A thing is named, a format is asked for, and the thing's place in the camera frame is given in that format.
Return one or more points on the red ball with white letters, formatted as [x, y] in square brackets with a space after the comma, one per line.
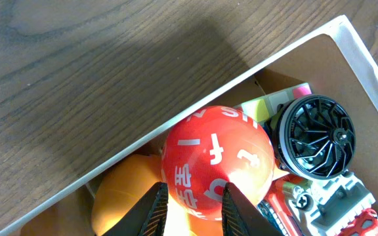
[214, 146]

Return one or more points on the red toy robot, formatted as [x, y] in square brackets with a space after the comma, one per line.
[340, 206]

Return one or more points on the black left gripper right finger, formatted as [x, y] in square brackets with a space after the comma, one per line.
[240, 217]

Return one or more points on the orange toy dinosaur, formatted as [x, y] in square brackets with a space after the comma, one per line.
[121, 189]

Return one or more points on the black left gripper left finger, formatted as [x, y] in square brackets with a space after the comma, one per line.
[147, 217]

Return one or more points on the multicoloured puzzle cube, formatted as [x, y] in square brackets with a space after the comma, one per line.
[264, 107]

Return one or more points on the white cardboard box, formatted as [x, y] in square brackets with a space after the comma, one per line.
[332, 59]

